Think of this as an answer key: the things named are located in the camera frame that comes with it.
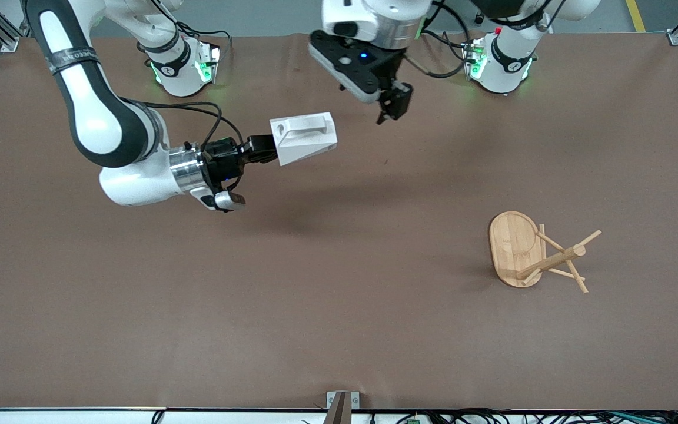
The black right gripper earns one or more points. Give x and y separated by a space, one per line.
221 158

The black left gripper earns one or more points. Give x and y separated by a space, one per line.
396 98

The white faceted cup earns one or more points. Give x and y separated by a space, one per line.
303 141

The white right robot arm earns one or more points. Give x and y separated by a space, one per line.
89 109

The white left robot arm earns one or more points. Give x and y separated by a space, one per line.
507 59

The wooden cup rack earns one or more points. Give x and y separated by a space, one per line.
512 247

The silver metal table bracket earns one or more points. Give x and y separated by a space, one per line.
355 400

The dark metal post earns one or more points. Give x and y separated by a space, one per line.
338 412

